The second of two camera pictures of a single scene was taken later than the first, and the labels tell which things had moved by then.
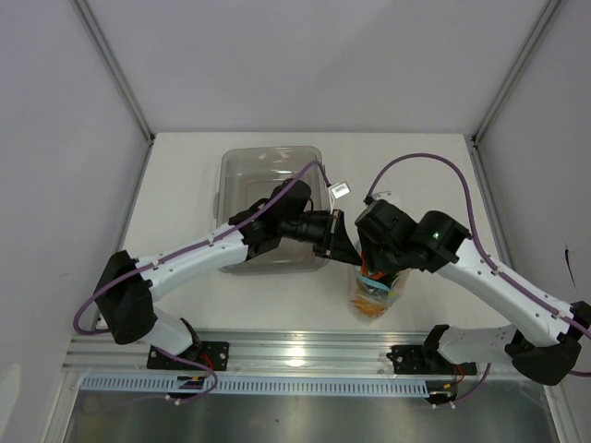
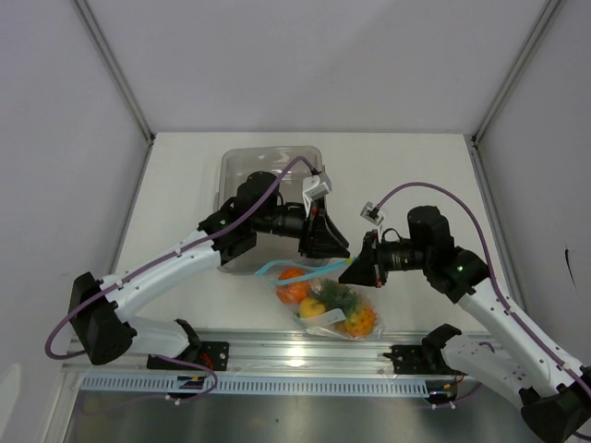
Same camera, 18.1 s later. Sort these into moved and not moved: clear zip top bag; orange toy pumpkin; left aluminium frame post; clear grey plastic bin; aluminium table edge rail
Moved: orange toy pumpkin; clear zip top bag
Not moved: left aluminium frame post; aluminium table edge rail; clear grey plastic bin
